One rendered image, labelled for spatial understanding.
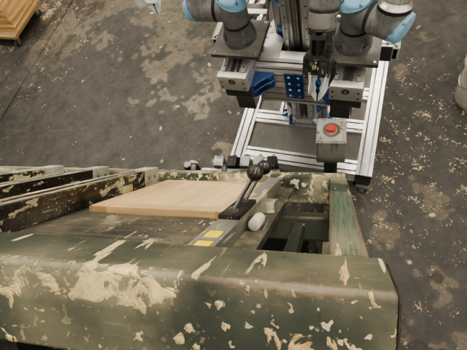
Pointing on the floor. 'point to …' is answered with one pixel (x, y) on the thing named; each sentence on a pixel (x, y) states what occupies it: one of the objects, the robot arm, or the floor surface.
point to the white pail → (462, 89)
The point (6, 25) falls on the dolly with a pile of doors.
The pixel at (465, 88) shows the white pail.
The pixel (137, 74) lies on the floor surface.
